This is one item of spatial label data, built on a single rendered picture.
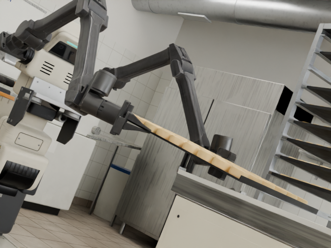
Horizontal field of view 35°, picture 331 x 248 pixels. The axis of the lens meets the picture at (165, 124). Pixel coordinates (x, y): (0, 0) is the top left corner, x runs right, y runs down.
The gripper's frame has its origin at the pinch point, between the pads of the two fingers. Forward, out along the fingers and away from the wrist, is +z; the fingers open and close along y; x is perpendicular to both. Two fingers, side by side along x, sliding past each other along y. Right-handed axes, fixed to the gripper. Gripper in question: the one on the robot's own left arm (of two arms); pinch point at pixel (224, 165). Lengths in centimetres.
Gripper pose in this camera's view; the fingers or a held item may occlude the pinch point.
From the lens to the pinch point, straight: 172.5
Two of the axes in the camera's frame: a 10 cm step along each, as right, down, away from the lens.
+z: 0.0, -0.1, -10.0
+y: -4.3, 9.0, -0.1
